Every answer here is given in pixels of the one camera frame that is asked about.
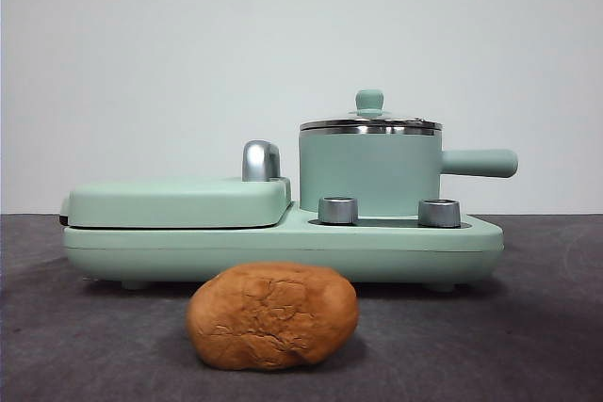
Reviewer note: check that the mint green breakfast machine base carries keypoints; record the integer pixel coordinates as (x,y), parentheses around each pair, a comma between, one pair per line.
(282,251)

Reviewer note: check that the brown potato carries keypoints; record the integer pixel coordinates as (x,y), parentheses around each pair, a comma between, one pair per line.
(273,317)

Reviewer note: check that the silver control knob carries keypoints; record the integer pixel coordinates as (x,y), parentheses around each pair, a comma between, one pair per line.
(439,213)
(337,210)

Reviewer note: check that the glass pot lid green knob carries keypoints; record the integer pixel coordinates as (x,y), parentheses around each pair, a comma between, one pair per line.
(371,100)

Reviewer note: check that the mint green steamer pot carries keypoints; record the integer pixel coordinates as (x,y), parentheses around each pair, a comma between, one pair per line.
(372,166)

